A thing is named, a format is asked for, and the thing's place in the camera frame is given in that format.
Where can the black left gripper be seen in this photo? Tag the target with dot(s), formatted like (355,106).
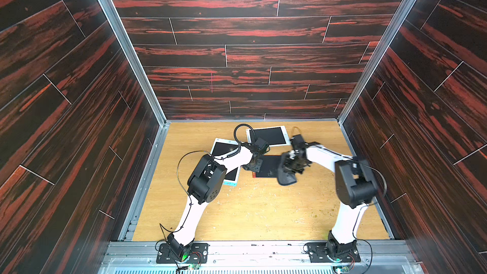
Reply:
(257,169)

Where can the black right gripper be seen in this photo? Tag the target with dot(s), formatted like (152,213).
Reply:
(290,164)

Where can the red drawing tablet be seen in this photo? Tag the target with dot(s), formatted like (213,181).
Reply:
(269,167)

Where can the dark grey wiping cloth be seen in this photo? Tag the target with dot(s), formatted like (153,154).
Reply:
(285,171)

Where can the white teal drawing tablet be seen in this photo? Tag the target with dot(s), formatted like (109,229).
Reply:
(220,148)

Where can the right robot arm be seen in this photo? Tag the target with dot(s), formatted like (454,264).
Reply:
(356,187)

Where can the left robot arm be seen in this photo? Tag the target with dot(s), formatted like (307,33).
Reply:
(204,185)

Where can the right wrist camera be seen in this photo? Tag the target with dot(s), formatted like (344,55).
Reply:
(298,142)

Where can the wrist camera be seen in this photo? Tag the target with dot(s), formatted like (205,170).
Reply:
(298,142)
(262,146)

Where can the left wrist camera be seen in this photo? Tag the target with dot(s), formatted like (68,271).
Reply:
(262,146)

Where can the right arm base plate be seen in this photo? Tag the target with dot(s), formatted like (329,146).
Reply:
(332,252)

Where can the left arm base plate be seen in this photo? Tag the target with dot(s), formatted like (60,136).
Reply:
(196,253)

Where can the aluminium front rail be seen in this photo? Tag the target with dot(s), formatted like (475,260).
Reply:
(261,257)

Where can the aluminium frame left post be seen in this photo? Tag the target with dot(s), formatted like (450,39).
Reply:
(127,47)

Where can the aluminium frame post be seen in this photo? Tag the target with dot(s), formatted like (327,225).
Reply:
(127,47)
(397,21)

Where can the aluminium frame right post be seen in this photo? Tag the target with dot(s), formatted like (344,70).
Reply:
(397,21)

